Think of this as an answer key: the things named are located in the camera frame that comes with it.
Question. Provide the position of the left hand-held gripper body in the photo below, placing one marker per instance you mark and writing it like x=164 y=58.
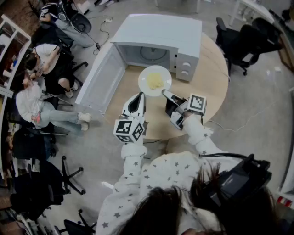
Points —
x=128 y=130

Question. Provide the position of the person's right forearm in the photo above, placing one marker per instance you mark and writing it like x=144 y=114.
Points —
x=197 y=133

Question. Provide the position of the white table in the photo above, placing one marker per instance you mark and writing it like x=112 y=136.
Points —
x=255 y=7

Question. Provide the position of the yellow-green food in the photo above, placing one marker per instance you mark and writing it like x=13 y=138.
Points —
x=155 y=81

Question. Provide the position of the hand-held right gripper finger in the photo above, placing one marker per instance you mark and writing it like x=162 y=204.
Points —
x=171 y=107
x=170 y=95

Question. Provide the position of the wooden frame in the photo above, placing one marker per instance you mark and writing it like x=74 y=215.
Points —
x=286 y=55

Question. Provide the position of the person's left forearm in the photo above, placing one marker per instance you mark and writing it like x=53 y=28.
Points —
x=133 y=158

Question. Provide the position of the white microwave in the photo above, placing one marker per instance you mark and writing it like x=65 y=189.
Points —
x=158 y=29

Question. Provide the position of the white shelf unit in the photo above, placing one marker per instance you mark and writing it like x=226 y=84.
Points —
x=23 y=34

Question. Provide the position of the white power strip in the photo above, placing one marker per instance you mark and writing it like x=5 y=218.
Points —
x=108 y=20

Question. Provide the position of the black head-worn device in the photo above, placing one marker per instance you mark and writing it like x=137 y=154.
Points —
x=239 y=181

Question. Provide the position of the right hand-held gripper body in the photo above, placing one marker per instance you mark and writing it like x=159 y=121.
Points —
x=196 y=104

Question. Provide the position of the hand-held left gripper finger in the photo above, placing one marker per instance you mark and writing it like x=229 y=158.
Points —
x=126 y=111
x=143 y=107

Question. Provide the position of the white round plate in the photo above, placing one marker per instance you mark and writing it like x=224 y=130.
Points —
x=143 y=80

